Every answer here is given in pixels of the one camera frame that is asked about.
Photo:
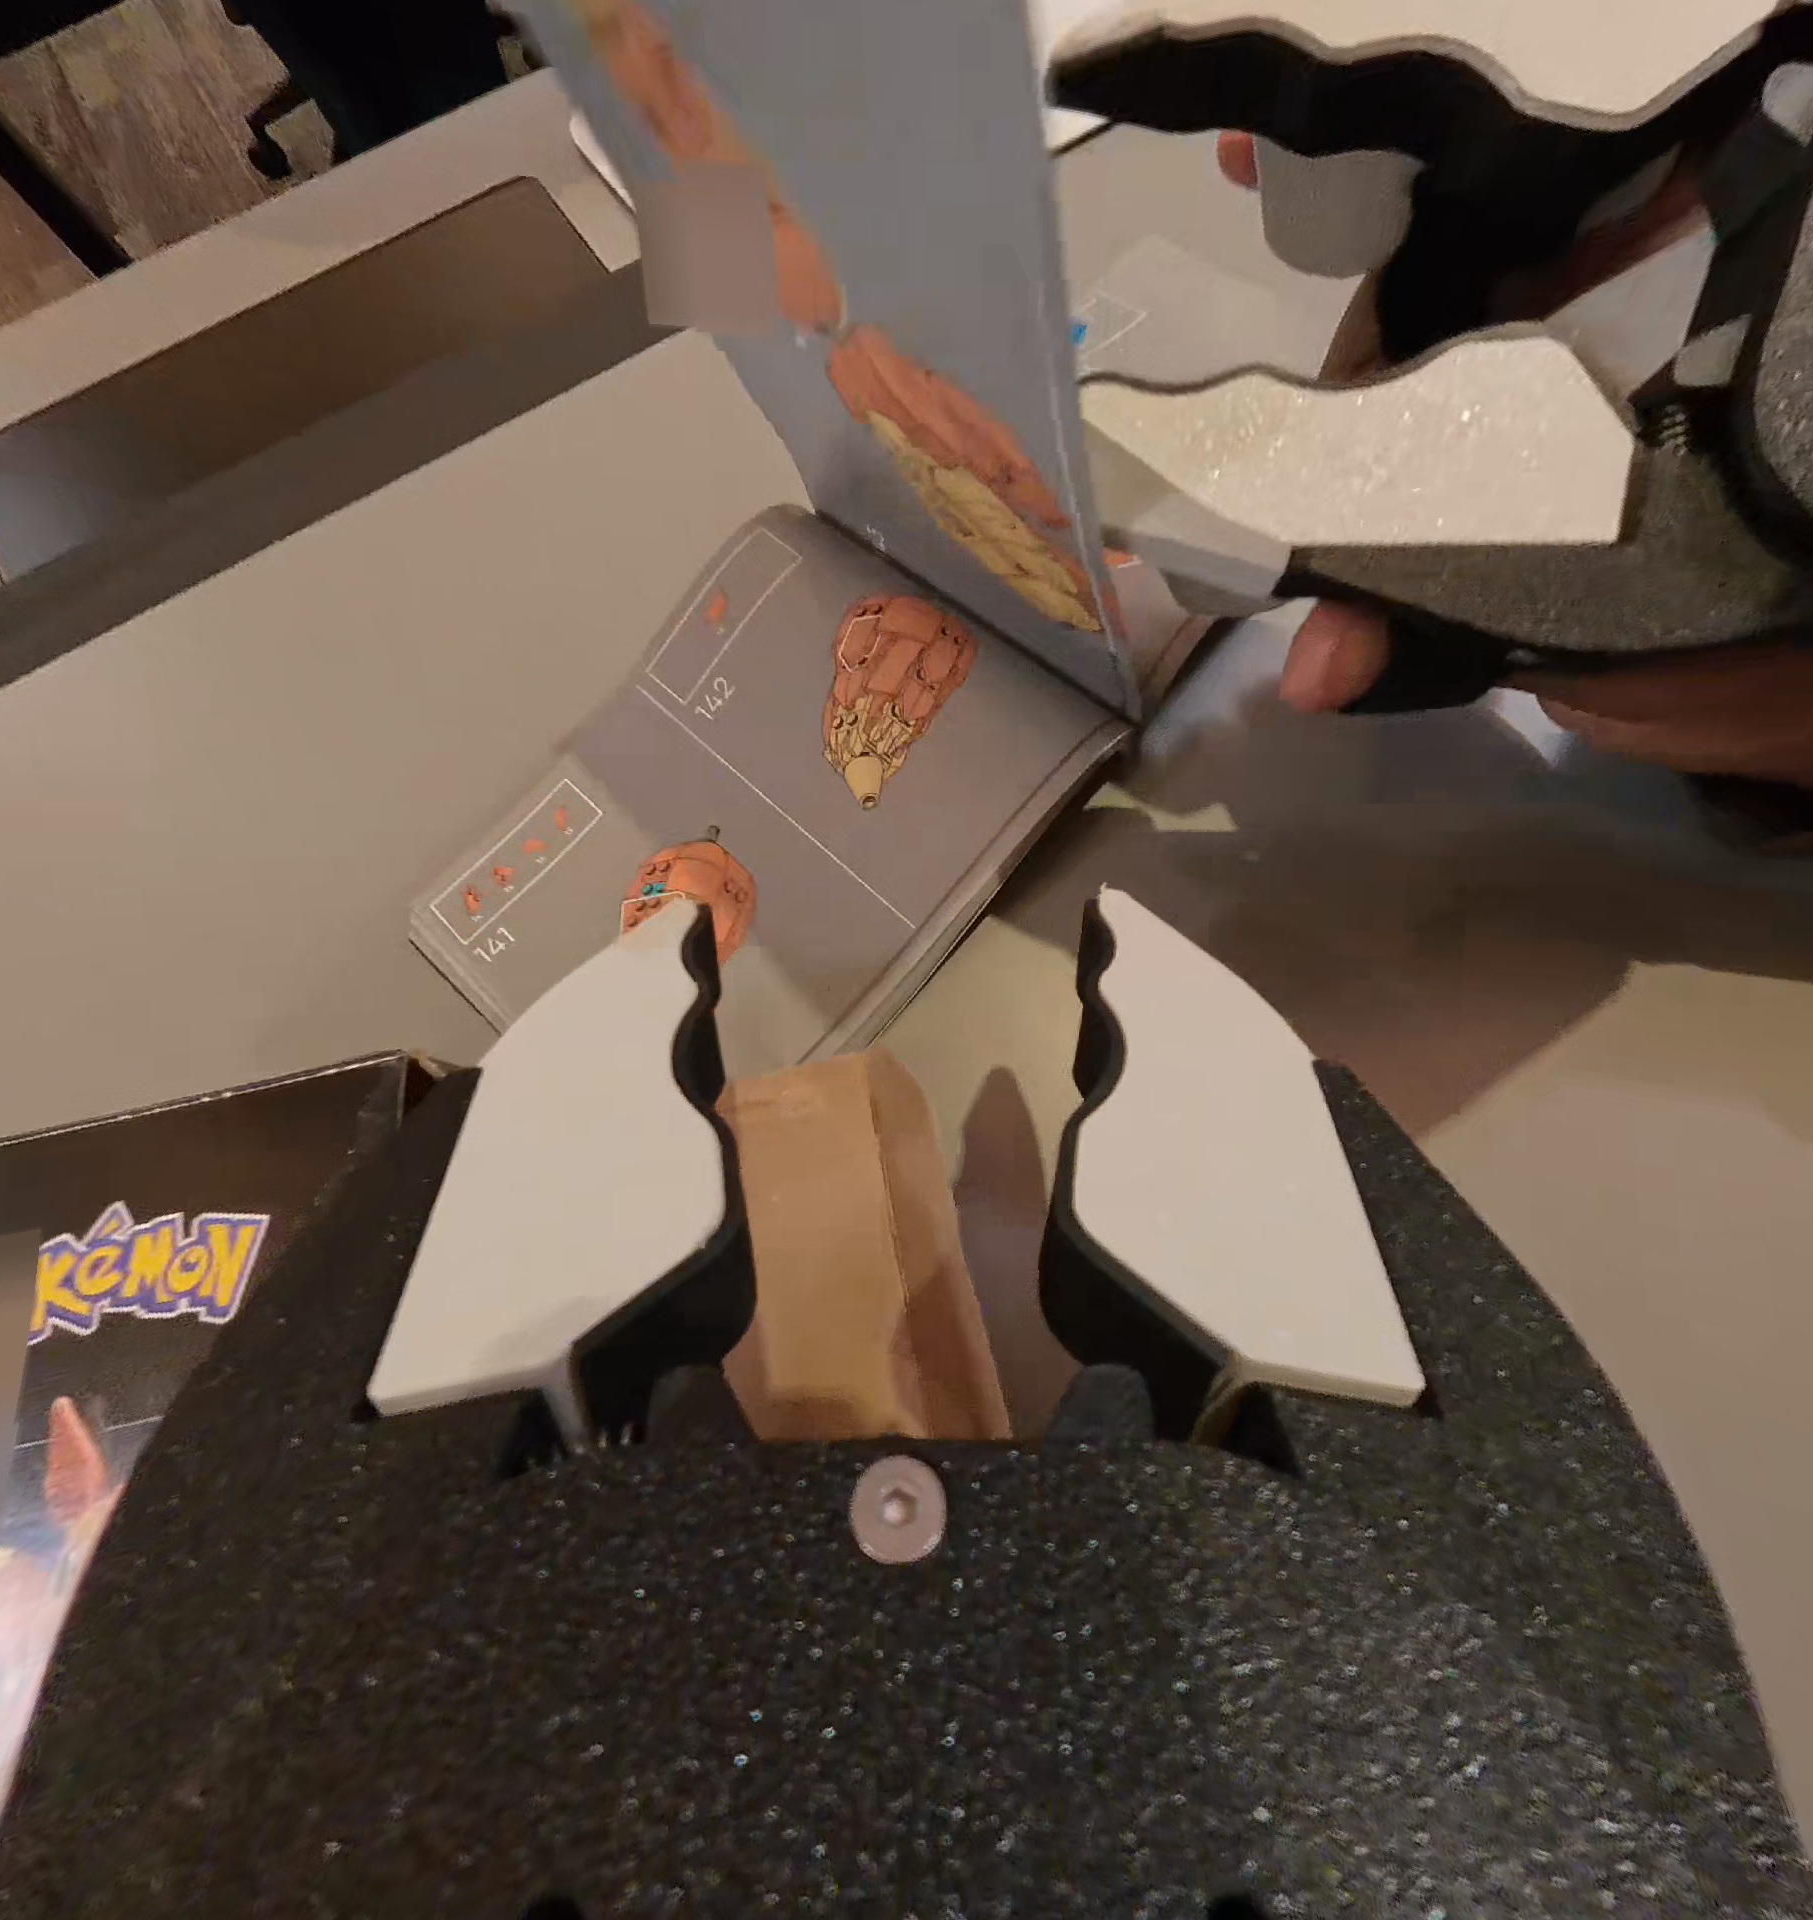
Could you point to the person's right hand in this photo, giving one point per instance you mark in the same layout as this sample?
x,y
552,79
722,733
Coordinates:
x,y
1333,660

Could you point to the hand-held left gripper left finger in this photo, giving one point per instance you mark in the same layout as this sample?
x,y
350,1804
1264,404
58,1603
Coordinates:
x,y
547,1199

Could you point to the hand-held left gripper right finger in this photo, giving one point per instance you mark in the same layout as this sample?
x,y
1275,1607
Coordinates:
x,y
1238,1199

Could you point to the grey desk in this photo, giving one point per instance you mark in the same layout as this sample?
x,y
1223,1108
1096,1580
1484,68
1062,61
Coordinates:
x,y
248,840

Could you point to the grey instruction booklet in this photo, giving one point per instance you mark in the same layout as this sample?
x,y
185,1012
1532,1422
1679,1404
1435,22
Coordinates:
x,y
786,675

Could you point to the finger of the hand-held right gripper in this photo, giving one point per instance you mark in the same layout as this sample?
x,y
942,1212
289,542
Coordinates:
x,y
1446,29
1385,465

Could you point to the printed toy box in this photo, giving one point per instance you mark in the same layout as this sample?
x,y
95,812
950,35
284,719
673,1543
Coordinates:
x,y
140,1275

